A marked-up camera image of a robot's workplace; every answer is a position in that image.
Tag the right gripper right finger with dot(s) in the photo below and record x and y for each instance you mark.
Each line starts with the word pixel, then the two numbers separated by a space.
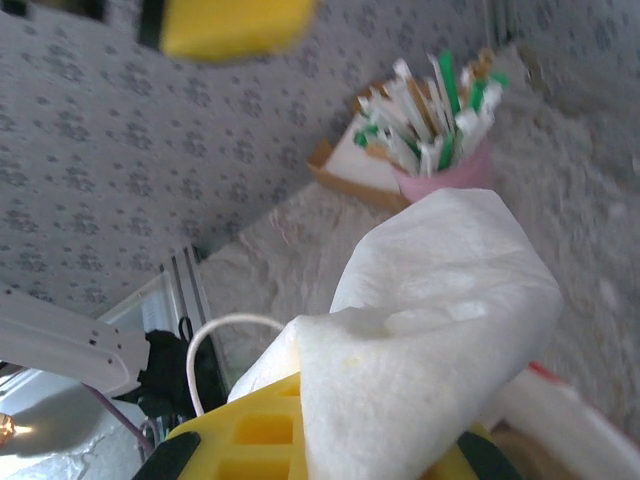
pixel 480 457

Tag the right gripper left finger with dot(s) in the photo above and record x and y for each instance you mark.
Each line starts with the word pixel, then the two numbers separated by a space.
pixel 250 435

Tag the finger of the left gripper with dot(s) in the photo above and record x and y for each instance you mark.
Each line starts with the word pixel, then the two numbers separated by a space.
pixel 230 27

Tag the red white paper bag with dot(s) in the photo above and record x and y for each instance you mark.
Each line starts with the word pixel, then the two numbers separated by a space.
pixel 560 415

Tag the white paper napkin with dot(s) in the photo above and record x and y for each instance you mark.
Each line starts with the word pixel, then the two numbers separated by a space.
pixel 425 300

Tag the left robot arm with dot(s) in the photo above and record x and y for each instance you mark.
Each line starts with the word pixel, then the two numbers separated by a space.
pixel 75 345

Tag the white napkin stack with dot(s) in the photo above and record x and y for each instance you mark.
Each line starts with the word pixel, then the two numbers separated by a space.
pixel 360 165

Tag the brown cardboard napkin box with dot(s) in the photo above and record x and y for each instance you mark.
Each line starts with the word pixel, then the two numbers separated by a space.
pixel 350 192

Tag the brown paper straw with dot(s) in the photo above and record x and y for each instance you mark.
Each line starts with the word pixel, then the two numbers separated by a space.
pixel 482 62

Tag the pink straw holder cup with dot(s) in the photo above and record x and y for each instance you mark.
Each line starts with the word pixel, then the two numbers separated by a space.
pixel 450 180

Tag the aluminium side rail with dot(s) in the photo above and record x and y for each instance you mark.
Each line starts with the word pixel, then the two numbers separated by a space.
pixel 187 280

